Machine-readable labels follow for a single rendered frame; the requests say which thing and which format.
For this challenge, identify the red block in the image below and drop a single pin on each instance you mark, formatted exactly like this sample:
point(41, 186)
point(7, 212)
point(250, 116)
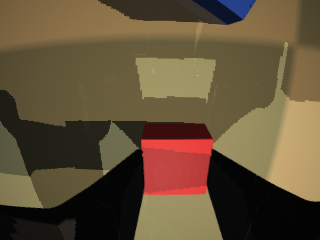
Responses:
point(176, 158)

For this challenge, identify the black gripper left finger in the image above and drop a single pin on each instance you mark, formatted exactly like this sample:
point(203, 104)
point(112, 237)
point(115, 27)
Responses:
point(107, 210)

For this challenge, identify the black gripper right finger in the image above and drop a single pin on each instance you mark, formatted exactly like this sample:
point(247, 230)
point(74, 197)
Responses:
point(248, 207)

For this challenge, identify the blue lego brick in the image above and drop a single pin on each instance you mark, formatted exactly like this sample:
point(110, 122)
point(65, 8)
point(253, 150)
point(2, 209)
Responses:
point(229, 11)

